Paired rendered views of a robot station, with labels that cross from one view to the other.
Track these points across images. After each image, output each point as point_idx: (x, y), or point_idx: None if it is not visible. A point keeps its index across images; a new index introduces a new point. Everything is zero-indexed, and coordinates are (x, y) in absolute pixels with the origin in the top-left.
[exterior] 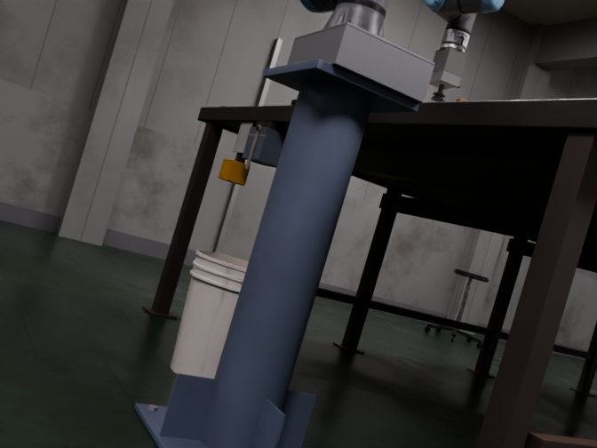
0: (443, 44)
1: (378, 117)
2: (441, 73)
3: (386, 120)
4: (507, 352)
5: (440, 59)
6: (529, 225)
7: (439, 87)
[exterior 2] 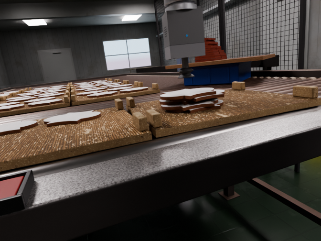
0: (188, 4)
1: (304, 153)
2: (200, 46)
3: (320, 151)
4: None
5: (186, 25)
6: None
7: (186, 62)
